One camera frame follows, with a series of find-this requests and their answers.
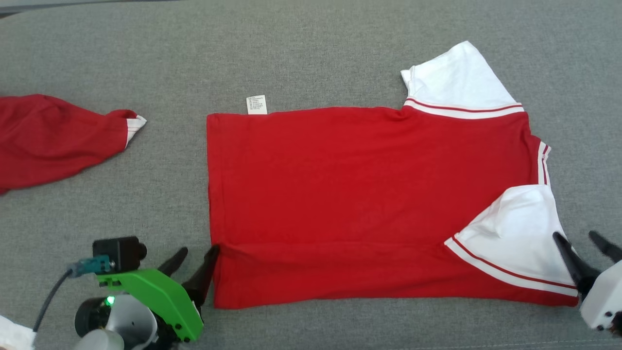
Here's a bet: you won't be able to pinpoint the red garment with white cuffs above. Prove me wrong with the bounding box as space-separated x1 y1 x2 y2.
0 94 147 196

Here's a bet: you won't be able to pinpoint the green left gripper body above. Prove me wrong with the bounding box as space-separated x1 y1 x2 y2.
96 269 205 344

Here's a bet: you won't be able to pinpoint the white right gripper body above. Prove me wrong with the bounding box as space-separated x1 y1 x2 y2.
579 260 622 332

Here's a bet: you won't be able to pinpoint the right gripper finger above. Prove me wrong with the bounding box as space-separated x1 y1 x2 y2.
589 230 622 263
553 232 601 298

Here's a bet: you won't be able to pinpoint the red Bulls shirt white sleeves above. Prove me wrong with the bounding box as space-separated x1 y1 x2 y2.
207 40 580 310

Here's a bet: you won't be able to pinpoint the white left cable label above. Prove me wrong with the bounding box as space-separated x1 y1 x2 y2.
0 315 37 350

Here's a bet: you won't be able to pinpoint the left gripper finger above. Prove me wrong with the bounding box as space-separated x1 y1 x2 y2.
157 247 189 279
181 245 221 308

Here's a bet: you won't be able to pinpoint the teal left camera connector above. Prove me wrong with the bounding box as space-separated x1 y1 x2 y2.
68 256 113 279

